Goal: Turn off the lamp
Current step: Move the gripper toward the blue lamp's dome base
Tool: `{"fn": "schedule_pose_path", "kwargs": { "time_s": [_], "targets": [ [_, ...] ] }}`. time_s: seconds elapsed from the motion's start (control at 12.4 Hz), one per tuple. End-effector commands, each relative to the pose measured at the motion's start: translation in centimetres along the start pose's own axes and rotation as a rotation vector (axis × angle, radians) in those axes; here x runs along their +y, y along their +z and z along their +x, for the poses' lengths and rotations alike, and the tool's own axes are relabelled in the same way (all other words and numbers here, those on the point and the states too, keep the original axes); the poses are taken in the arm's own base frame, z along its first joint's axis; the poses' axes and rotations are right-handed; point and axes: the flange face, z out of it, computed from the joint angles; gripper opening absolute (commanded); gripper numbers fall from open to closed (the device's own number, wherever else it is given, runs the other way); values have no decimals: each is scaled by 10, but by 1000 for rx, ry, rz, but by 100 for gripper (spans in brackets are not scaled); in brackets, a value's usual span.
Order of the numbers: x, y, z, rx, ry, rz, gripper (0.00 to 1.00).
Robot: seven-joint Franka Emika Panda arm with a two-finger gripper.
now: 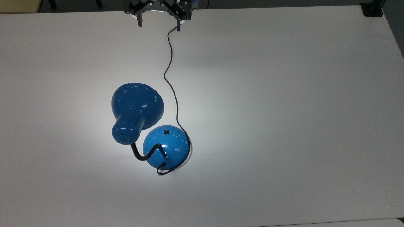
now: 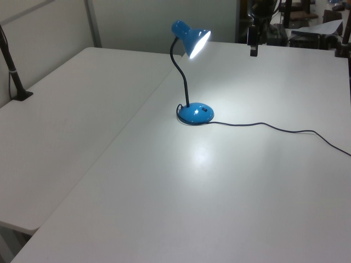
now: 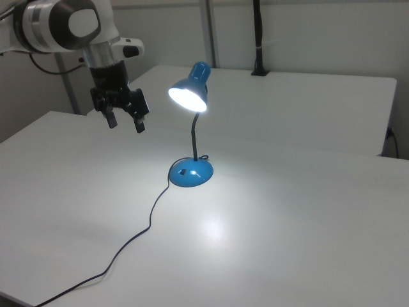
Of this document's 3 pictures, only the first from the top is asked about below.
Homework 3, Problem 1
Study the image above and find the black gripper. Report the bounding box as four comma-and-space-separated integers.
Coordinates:
124, 0, 192, 32

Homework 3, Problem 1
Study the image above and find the blue gooseneck desk lamp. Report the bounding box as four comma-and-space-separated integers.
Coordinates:
111, 83, 191, 168

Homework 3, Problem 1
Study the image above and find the beige wooden furniture panel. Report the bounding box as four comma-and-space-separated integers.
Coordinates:
0, 0, 42, 14

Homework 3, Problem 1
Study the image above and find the black lamp power cable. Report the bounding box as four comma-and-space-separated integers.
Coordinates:
157, 26, 192, 176

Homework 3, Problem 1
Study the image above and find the black table clamp mount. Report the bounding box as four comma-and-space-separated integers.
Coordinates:
359, 0, 386, 17

